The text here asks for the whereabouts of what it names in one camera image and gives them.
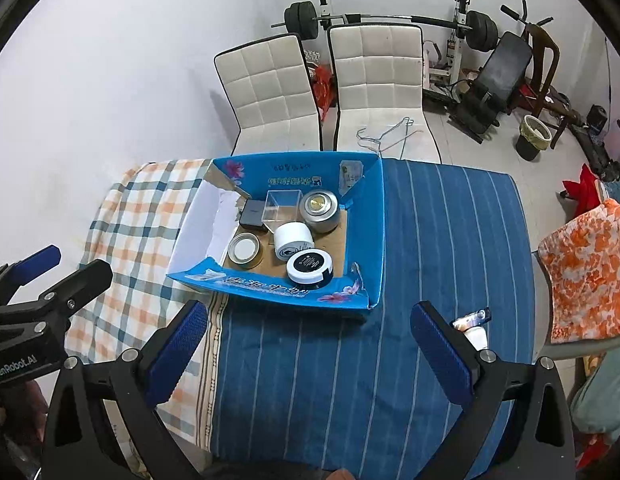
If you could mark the orange floral cloth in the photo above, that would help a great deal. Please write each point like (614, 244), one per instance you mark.
(589, 270)

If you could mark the blue striped tablecloth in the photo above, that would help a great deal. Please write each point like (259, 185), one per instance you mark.
(340, 385)

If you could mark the black barbell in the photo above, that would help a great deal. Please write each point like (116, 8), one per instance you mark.
(389, 16)

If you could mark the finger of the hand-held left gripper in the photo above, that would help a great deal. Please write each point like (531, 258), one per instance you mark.
(37, 260)
(80, 282)

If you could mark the grey charger adapter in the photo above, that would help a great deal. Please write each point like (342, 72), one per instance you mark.
(252, 215)

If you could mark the black weight bench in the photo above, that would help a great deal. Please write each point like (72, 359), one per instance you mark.
(504, 60)

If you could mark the red printed bag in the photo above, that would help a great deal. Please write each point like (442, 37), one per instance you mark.
(597, 452)

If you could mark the clear plastic box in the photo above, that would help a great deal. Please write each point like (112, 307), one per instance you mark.
(282, 207)

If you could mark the red cloth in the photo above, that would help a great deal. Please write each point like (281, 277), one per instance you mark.
(587, 192)

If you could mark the blue cardboard box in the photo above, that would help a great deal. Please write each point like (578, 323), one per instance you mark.
(270, 285)

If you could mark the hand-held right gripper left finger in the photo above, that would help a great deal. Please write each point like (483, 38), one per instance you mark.
(177, 355)

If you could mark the white round jar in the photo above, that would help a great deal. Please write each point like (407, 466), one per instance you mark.
(292, 237)

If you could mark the white and black round case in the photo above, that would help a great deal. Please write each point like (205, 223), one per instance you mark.
(310, 265)

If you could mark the white oval case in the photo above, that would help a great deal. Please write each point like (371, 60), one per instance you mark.
(477, 337)

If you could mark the brown wooden chair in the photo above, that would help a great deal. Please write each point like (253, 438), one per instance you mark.
(547, 55)

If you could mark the orange and green checked cloth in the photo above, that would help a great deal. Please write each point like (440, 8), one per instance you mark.
(135, 210)

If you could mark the grey round metal tin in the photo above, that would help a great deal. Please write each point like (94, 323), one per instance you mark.
(320, 220)

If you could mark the black trash bin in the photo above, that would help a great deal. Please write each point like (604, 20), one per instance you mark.
(527, 147)

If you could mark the black floor exercise equipment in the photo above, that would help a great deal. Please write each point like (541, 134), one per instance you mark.
(599, 160)

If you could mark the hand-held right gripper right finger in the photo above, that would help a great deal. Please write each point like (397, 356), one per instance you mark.
(439, 355)

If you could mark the white quilted chair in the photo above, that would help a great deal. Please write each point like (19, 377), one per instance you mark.
(270, 85)
(374, 70)

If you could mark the teal blanket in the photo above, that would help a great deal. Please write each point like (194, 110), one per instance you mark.
(604, 395)

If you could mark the red plastic bag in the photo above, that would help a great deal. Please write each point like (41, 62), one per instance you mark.
(324, 90)

